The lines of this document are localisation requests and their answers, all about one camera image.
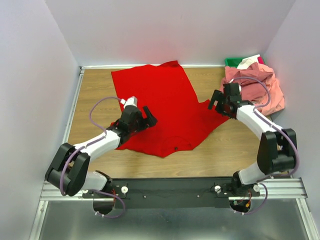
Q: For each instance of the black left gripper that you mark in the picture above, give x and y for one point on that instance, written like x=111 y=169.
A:
x=149 y=121

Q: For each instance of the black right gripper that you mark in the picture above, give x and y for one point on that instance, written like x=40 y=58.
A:
x=217 y=95

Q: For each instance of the red t shirt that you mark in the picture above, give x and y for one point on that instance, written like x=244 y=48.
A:
x=182 y=121

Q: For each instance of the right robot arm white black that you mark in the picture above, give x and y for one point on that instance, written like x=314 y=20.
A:
x=277 y=151

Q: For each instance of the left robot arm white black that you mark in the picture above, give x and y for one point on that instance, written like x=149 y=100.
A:
x=68 y=170

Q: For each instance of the green plastic bin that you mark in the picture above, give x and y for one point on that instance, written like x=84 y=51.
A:
x=233 y=61

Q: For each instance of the pink t shirt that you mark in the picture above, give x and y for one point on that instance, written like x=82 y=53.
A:
x=259 y=85

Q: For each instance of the white cloth in bin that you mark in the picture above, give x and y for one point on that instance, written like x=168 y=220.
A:
x=246 y=62

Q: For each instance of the magenta cloth in bin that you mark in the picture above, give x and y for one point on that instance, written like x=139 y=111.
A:
x=260 y=60

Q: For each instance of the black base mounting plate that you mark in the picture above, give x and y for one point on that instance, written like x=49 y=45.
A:
x=185 y=192

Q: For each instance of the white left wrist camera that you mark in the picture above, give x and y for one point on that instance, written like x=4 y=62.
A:
x=131 y=101

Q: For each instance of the aluminium frame rail left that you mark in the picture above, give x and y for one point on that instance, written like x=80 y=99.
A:
x=71 y=109

